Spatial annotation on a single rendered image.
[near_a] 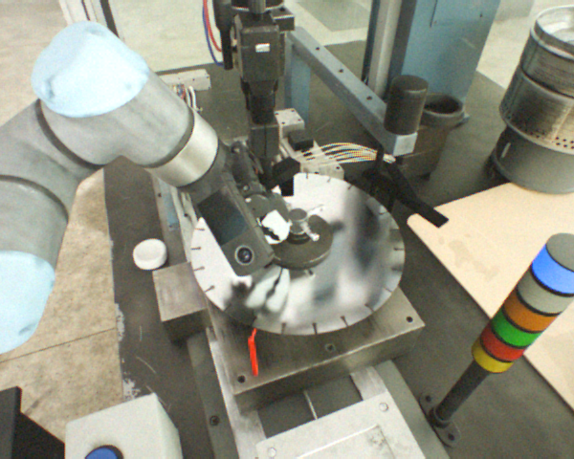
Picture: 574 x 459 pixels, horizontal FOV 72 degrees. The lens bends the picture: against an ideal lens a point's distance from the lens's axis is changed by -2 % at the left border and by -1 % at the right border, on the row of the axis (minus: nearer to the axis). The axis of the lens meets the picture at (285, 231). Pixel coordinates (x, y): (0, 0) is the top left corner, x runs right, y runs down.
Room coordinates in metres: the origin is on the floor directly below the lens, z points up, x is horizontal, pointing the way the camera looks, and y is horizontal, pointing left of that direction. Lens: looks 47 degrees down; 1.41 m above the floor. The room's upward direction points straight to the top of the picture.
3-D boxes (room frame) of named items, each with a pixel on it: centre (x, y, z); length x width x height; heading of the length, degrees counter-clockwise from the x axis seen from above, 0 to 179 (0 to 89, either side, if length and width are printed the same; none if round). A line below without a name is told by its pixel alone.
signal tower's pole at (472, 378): (0.21, -0.24, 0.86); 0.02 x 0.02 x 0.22
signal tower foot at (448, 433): (0.21, -0.24, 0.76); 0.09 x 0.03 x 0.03; 20
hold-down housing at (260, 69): (0.48, 0.03, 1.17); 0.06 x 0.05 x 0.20; 11
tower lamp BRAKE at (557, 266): (0.21, -0.24, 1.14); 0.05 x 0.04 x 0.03; 110
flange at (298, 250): (0.42, -0.02, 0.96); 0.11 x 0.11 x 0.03
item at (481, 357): (0.21, -0.24, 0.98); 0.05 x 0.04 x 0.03; 110
